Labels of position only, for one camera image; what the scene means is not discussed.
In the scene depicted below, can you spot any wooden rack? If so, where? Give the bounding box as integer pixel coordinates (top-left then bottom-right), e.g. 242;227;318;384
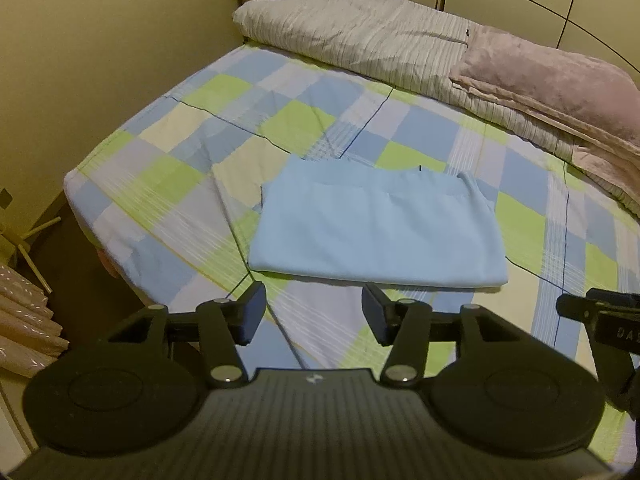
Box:
0;216;63;294

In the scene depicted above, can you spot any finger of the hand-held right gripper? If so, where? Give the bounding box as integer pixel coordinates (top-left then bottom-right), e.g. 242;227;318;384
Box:
556;288;640;328

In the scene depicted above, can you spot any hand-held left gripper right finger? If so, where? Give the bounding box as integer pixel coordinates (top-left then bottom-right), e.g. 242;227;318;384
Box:
361;283;527;389

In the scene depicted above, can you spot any striped beige quilt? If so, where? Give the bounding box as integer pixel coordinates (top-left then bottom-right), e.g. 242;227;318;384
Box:
232;0;640;211

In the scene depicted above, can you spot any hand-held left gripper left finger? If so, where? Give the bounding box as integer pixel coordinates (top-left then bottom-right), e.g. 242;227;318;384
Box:
107;281;267;389

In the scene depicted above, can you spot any pink pillow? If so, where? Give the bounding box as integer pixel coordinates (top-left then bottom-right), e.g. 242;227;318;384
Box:
448;25;640;219

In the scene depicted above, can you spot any checkered bed sheet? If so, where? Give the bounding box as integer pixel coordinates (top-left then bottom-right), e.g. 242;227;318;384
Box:
64;42;640;471

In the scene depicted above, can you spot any light blue sweater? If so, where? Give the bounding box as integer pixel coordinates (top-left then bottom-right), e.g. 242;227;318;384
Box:
247;155;510;291

